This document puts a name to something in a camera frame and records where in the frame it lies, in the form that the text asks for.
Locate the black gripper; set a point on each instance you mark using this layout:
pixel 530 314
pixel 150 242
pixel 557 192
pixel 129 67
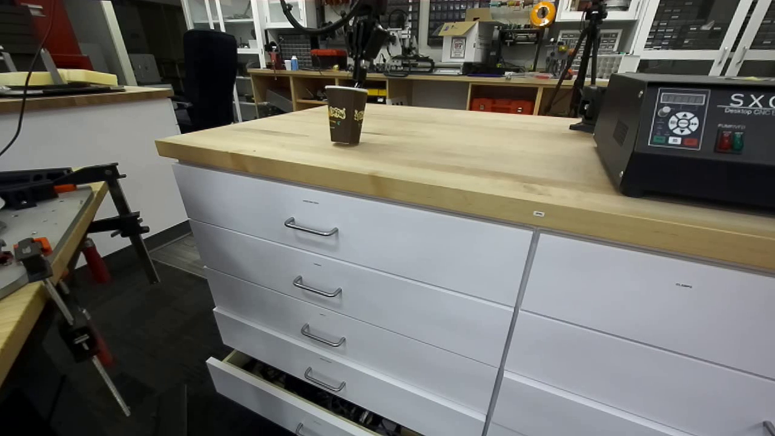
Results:
pixel 358 37

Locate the brown paper coffee cup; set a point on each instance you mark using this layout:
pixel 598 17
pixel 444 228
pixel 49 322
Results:
pixel 345 113

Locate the black mesh office chair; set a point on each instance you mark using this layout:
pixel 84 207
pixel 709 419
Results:
pixel 209 78

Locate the white drawer cabinet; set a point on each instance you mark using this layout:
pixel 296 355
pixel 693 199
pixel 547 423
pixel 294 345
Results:
pixel 351 319

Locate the black control box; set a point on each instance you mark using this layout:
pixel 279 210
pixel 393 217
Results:
pixel 695 136

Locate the black camera tripod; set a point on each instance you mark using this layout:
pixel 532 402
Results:
pixel 586 98

